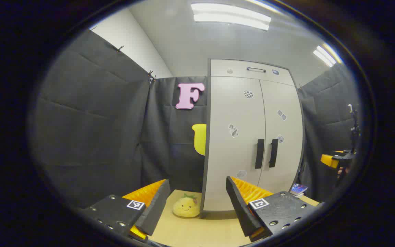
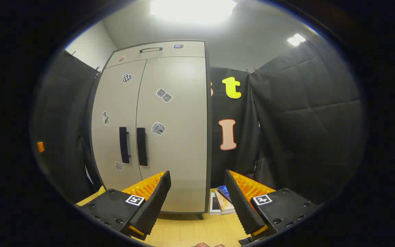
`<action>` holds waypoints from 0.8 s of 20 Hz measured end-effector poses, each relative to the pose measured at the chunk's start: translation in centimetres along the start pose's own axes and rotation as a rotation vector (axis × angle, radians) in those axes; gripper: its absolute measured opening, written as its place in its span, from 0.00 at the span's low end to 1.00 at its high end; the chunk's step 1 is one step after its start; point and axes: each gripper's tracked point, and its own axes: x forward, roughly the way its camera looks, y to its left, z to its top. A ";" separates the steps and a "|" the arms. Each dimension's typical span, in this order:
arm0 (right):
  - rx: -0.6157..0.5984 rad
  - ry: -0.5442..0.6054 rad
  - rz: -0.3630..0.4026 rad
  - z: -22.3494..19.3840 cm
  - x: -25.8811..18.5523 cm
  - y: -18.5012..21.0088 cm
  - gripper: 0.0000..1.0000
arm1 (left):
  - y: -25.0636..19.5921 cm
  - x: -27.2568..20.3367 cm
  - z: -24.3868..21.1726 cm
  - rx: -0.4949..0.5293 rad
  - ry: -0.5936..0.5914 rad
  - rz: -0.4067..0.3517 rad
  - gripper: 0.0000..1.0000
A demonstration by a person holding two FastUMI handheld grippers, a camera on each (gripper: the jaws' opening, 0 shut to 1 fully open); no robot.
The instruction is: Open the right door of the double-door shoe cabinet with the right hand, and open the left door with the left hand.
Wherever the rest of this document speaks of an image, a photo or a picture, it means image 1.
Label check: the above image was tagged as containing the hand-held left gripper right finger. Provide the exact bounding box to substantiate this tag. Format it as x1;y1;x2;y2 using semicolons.
226;176;321;242

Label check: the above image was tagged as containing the beige cabinet drawer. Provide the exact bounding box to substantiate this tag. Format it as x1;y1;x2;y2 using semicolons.
211;59;295;86

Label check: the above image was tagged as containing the long ceiling light panel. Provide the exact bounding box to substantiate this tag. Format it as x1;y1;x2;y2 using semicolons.
191;3;272;31

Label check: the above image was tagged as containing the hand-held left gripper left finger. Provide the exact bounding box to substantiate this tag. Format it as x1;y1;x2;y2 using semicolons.
81;178;171;240

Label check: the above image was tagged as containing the blue book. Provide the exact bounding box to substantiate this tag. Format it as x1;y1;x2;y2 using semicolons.
290;184;308;197

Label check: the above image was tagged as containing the small ceiling light panel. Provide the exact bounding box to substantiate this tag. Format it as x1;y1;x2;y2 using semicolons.
313;45;337;67

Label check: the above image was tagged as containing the black backdrop cloth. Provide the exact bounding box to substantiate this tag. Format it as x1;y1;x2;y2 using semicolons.
33;29;361;210

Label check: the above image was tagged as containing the double-door shoe cabinet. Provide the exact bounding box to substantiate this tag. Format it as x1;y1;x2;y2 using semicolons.
201;58;304;212

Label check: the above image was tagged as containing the beige cabinet door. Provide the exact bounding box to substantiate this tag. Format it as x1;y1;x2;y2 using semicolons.
259;80;303;194
203;76;266;211

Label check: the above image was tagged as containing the yellow plush toy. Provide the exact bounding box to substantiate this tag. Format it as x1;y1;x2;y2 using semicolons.
172;193;201;218

